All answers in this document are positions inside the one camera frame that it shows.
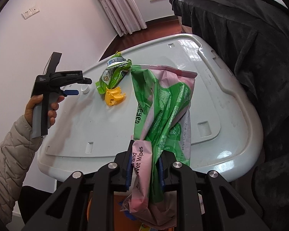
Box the white bottle cap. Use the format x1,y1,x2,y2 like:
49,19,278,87
81,85,91,94

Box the white plastic storage box lid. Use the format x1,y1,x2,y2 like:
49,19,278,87
37,33,264,184

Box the orange plastic trash bin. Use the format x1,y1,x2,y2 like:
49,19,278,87
87,191,93,223

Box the beige quilted jacket sleeve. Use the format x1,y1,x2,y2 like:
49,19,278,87
0,116,43,225

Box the green snack wrapper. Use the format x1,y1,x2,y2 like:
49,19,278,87
95,52,132,94

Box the white wall socket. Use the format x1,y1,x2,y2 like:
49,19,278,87
21,6,40,19

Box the bed with black skirt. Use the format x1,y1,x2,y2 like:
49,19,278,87
170,0,289,230

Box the person's left hand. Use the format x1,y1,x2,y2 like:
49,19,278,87
24,94,66,128

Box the left pink curtain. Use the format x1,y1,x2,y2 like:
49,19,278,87
99,0,147,37

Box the yellow plastic toy part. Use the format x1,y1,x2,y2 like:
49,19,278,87
104,87,126,106

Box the green pink wet wipes bag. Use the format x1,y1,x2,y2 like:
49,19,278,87
123,65,197,229

